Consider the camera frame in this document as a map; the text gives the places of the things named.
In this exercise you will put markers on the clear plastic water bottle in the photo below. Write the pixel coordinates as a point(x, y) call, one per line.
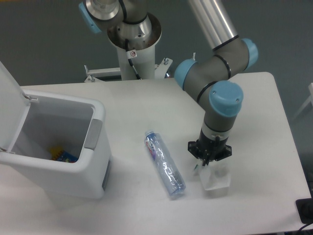
point(165, 165)

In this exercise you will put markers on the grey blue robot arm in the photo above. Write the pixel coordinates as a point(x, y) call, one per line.
point(207, 83)

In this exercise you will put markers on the white furniture at right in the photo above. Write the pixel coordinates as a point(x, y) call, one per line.
point(308, 101)

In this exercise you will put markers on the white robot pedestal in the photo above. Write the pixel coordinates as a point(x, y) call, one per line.
point(135, 45)

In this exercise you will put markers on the white trash can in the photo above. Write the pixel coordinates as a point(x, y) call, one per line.
point(57, 141)

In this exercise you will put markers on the colourful trash in can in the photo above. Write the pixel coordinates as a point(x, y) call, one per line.
point(59, 154)

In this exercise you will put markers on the black device at edge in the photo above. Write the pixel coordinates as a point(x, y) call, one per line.
point(305, 210)

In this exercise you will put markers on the white metal base frame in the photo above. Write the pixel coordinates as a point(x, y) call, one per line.
point(162, 70)

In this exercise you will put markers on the white trash can lid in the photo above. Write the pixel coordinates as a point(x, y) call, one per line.
point(14, 107)

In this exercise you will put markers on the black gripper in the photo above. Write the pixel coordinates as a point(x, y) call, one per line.
point(209, 149)

